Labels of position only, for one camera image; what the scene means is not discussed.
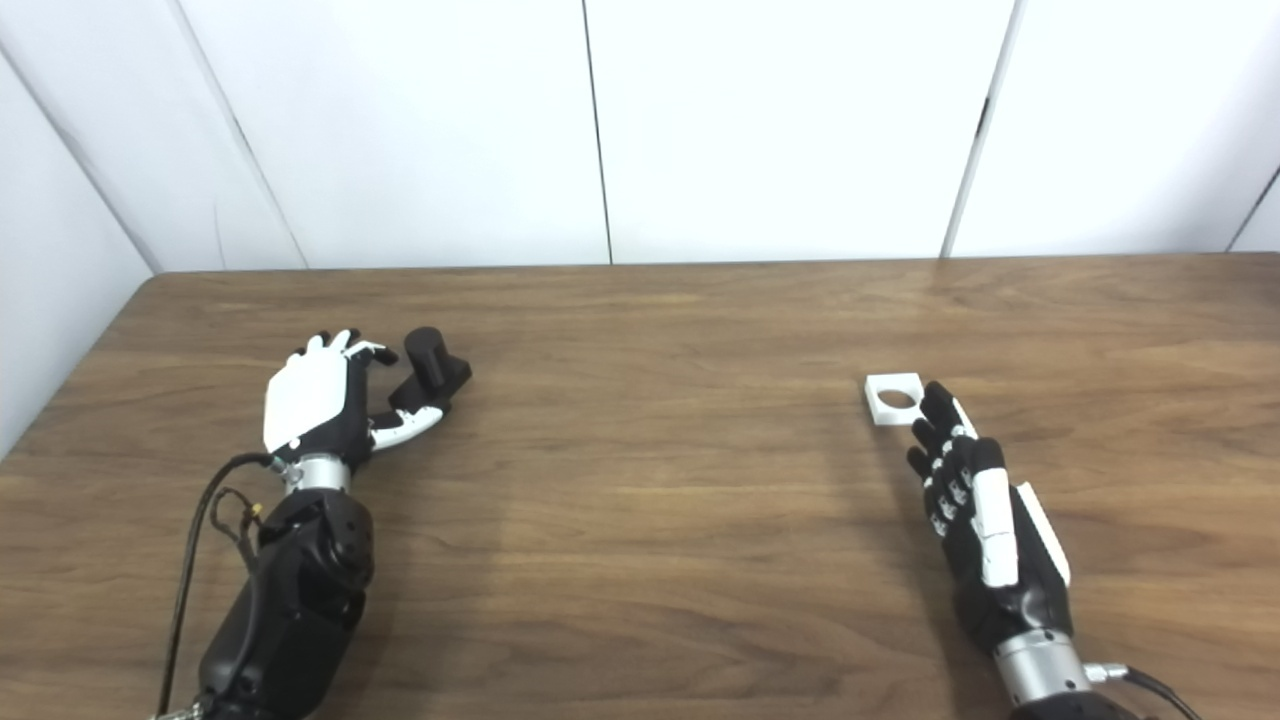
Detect thin left arm wires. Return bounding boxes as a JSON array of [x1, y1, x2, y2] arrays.
[[212, 487, 266, 571]]

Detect white square piece with hole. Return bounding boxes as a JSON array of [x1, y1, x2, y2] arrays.
[[864, 373, 926, 428]]

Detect black peg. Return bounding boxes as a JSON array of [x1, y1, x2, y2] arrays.
[[388, 327, 473, 416]]

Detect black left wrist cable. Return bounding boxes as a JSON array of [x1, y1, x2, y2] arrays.
[[155, 453, 276, 720]]

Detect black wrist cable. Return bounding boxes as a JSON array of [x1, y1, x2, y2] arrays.
[[1088, 663, 1206, 720], [155, 453, 276, 720]]

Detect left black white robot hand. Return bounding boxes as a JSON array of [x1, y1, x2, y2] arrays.
[[262, 329, 446, 471]]

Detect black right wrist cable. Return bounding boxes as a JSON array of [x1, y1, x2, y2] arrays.
[[1088, 663, 1206, 720]]

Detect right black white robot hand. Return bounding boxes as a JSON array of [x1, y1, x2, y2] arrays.
[[906, 381, 1076, 656]]

